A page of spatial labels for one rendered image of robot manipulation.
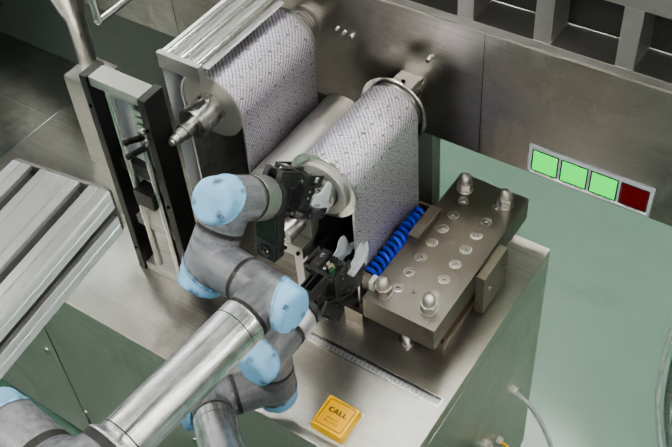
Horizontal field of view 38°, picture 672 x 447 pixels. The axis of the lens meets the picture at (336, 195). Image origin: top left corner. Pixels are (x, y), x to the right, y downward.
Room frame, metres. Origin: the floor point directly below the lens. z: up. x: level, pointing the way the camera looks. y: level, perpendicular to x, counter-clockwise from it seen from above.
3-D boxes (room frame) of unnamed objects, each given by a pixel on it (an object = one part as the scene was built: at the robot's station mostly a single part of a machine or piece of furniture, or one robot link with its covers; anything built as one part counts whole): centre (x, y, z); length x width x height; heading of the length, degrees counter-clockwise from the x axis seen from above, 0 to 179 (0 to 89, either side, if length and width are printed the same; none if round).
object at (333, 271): (1.14, 0.05, 1.12); 0.12 x 0.08 x 0.09; 142
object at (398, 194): (1.33, -0.10, 1.11); 0.23 x 0.01 x 0.18; 143
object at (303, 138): (1.44, 0.04, 1.17); 0.26 x 0.12 x 0.12; 143
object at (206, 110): (1.40, 0.24, 1.33); 0.06 x 0.06 x 0.06; 53
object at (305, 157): (1.27, 0.02, 1.25); 0.15 x 0.01 x 0.15; 53
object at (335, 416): (0.98, 0.04, 0.91); 0.07 x 0.07 x 0.02; 53
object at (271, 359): (1.01, 0.14, 1.11); 0.11 x 0.08 x 0.09; 142
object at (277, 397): (1.01, 0.16, 1.01); 0.11 x 0.08 x 0.11; 105
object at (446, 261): (1.28, -0.22, 1.00); 0.40 x 0.16 x 0.06; 143
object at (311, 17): (1.65, 0.04, 1.33); 0.07 x 0.07 x 0.07; 53
